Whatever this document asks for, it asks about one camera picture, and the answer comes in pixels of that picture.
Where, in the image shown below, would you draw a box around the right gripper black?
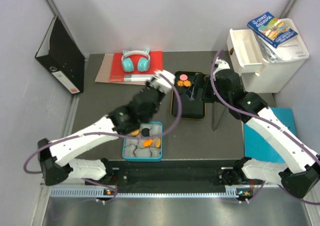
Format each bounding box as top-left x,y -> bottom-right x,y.
185,73 -> 230,107

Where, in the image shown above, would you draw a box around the black round cookie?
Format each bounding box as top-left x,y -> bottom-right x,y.
141,128 -> 150,137

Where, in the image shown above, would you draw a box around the orange fish cookie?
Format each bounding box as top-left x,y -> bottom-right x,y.
142,139 -> 154,147

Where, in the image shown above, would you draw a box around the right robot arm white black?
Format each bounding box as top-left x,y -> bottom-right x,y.
186,69 -> 320,199

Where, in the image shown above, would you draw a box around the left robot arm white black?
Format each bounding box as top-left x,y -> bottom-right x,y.
37,86 -> 166,186

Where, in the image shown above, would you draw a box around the orange flower cookie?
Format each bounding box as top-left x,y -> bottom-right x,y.
177,80 -> 185,87
183,80 -> 192,88

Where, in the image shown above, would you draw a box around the black cookie tray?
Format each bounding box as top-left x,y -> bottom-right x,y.
174,71 -> 206,120

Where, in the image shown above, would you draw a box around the pink round cookie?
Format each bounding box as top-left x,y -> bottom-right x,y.
179,74 -> 188,81

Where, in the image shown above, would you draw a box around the red book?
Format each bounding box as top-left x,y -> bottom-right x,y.
109,49 -> 163,83

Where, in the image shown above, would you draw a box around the teal cookie tin box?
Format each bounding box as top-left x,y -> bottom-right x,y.
122,122 -> 163,162

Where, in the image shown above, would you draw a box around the teal cat ear headphones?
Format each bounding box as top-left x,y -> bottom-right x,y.
121,49 -> 151,73

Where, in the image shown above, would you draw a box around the brown cardboard folder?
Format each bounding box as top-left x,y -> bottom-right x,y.
95,53 -> 144,85

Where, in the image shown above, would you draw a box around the white drawer unit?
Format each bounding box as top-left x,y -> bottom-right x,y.
226,29 -> 310,93

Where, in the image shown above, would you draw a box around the blue folder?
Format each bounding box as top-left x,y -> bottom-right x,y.
244,107 -> 297,163

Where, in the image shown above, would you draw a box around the blue paperback book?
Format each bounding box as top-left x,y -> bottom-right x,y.
247,12 -> 298,48

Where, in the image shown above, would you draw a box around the white booklet stack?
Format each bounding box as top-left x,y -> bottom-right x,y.
255,35 -> 309,63

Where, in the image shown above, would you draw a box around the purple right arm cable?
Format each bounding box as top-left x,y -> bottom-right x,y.
209,49 -> 320,206

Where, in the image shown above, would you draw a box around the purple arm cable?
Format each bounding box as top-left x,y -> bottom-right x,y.
23,73 -> 183,206
209,49 -> 320,206

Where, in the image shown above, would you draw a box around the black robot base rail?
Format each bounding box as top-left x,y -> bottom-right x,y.
98,159 -> 237,193

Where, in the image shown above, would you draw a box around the black ring binder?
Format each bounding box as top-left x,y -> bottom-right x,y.
35,16 -> 85,94

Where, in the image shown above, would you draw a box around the grey cable duct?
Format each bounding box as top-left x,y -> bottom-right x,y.
50,187 -> 252,198

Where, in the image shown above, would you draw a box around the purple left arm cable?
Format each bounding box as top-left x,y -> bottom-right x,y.
23,73 -> 183,206

